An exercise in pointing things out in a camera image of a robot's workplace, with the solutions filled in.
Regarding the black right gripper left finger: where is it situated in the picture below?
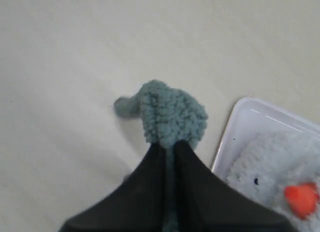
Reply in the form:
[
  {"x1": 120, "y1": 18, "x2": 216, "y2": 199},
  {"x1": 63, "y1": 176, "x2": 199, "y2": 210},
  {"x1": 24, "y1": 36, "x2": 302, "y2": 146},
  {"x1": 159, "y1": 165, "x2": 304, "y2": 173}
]
[{"x1": 60, "y1": 143, "x2": 166, "y2": 232}]

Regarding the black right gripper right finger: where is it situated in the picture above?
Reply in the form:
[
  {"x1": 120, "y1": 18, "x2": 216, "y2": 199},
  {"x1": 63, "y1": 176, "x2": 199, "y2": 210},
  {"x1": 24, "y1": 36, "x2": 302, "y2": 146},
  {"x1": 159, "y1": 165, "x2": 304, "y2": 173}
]
[{"x1": 173, "y1": 140, "x2": 296, "y2": 232}]

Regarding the white plush snowman toy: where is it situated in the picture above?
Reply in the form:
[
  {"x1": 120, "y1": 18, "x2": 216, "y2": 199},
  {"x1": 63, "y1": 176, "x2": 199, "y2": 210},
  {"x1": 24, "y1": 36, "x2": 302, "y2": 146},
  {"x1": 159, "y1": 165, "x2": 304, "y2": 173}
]
[{"x1": 226, "y1": 132, "x2": 320, "y2": 232}]

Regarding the green fuzzy scarf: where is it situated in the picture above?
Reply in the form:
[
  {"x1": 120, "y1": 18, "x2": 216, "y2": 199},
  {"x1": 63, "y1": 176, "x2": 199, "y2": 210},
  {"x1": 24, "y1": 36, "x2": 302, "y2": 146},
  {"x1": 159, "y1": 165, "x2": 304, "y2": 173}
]
[{"x1": 113, "y1": 80, "x2": 208, "y2": 232}]

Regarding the white plastic tray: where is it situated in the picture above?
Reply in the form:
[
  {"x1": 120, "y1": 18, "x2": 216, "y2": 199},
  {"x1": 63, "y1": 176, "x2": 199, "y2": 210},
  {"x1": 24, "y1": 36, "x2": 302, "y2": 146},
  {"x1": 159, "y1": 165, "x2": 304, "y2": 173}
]
[{"x1": 211, "y1": 97, "x2": 320, "y2": 180}]

